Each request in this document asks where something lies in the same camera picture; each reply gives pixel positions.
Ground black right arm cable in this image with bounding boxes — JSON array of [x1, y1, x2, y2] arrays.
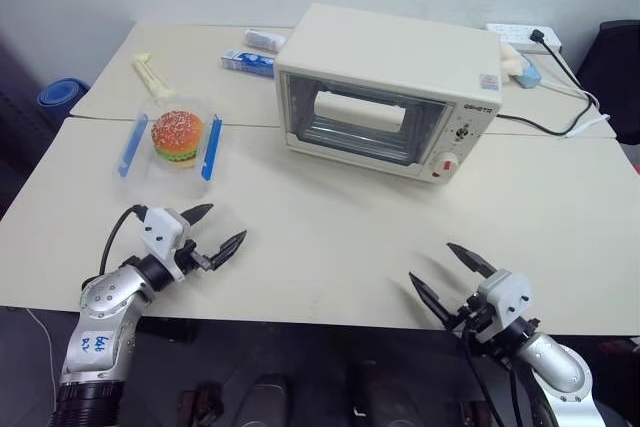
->
[[461, 329, 509, 427]]

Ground light blue small object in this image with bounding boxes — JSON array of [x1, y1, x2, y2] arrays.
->
[[516, 63, 543, 90]]

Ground toy hamburger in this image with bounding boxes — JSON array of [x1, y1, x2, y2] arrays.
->
[[150, 110, 207, 169]]

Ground cream toaster oven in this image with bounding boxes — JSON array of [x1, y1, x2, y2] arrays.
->
[[273, 2, 504, 185]]

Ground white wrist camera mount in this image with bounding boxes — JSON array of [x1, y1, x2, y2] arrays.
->
[[476, 268, 533, 324], [140, 206, 186, 282]]

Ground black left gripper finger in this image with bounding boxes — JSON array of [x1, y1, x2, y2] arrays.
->
[[180, 203, 216, 229], [208, 229, 248, 271]]

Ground thin white floor cable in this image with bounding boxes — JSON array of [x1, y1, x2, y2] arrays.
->
[[23, 305, 57, 411]]

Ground blue white toothpaste box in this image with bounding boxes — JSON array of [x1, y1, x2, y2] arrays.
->
[[219, 49, 276, 76]]

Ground cream toy bread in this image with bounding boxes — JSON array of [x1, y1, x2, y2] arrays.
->
[[499, 43, 527, 82]]

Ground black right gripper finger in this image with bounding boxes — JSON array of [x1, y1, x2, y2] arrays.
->
[[445, 242, 498, 280], [408, 271, 460, 332]]

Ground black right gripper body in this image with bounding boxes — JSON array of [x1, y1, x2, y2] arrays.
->
[[449, 293, 501, 348]]

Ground clear container with blue clips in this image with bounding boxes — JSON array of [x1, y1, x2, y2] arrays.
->
[[113, 95, 225, 199]]

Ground black chair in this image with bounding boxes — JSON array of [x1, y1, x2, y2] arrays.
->
[[578, 20, 640, 146]]

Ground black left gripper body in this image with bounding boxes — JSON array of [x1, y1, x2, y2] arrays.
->
[[175, 226, 214, 274]]

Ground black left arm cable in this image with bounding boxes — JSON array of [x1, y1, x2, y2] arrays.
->
[[100, 203, 149, 274]]

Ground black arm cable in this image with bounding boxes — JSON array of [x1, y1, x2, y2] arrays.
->
[[461, 329, 509, 427], [100, 203, 149, 274]]

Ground cream plastic tube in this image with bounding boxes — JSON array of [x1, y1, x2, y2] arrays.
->
[[131, 51, 177, 102]]

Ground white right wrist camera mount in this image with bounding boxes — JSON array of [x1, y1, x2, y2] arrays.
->
[[476, 268, 533, 324]]

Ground white blue rolled packet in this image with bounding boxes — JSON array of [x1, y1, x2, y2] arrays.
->
[[243, 28, 287, 52]]

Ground black power cable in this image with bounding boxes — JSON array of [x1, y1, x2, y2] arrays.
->
[[494, 28, 602, 139]]

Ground dark rounded shape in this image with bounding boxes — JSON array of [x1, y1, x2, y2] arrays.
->
[[238, 371, 302, 427]]

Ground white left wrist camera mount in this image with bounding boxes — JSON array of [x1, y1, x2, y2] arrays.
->
[[140, 206, 186, 282]]

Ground white power strip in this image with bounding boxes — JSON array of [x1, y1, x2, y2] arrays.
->
[[485, 22, 563, 55]]

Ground white rectangular block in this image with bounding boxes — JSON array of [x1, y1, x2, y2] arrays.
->
[[313, 88, 406, 130]]

